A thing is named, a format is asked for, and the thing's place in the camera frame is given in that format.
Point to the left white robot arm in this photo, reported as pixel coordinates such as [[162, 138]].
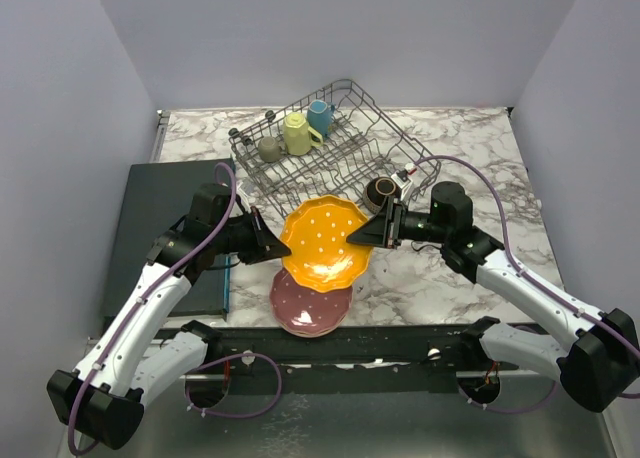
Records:
[[104, 397]]

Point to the grey wire dish rack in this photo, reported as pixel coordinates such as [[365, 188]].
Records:
[[364, 143]]

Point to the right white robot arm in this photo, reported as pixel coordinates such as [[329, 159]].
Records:
[[593, 355]]

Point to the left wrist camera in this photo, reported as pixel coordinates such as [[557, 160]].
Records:
[[244, 196]]

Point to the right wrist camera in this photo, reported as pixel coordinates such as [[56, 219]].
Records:
[[404, 182]]

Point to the yellow polka dot plate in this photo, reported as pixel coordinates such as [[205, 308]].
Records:
[[316, 233]]

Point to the pink polka dot plate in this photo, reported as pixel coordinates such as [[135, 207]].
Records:
[[301, 307]]

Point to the light green ceramic mug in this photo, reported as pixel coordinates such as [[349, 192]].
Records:
[[299, 137]]

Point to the brown patterned bowl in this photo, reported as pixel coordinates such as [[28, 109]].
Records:
[[377, 191]]

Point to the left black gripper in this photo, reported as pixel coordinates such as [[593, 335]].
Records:
[[267, 245]]

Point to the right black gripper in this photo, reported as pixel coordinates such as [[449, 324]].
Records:
[[373, 232]]

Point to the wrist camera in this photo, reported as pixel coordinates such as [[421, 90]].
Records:
[[244, 196], [404, 182]]

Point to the blue ceramic mug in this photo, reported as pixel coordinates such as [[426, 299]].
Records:
[[320, 116]]

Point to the grey ceramic mug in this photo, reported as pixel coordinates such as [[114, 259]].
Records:
[[269, 149]]

